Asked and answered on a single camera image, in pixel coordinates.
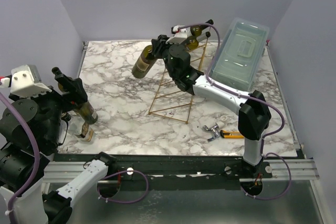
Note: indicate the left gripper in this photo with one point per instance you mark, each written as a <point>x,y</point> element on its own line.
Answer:
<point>76,87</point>

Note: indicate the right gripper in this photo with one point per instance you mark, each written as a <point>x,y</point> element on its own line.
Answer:
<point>159,46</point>

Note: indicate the wine bottle brown label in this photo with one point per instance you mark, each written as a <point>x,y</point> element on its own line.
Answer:
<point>192,42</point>

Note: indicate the clear glass bottle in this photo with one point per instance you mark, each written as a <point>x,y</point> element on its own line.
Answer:
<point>86,133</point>

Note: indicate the wine bottle white label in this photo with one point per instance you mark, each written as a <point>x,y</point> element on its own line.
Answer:
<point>196,30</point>

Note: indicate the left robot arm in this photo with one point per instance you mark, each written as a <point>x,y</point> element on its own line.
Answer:
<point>31,125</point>

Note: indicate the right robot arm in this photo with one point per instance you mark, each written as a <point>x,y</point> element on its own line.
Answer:
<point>251,109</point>

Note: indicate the rear dark wine bottle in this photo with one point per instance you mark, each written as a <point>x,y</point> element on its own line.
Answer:
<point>86,111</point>

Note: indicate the translucent green plastic toolbox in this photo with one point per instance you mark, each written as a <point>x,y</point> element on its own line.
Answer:
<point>239,56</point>

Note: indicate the white plastic pipe fitting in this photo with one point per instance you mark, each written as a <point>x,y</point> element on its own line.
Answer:
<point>222,121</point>

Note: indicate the yellow utility knife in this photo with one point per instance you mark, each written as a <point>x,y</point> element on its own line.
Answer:
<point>227,134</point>

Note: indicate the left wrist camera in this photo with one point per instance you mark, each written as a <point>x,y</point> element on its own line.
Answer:
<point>25,81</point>

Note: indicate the gold wire wine rack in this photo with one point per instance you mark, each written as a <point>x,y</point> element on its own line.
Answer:
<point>169,101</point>

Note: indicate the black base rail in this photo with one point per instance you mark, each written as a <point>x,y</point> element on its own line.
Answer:
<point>163,172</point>

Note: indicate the aluminium frame rail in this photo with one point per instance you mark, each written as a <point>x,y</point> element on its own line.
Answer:
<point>300,169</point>

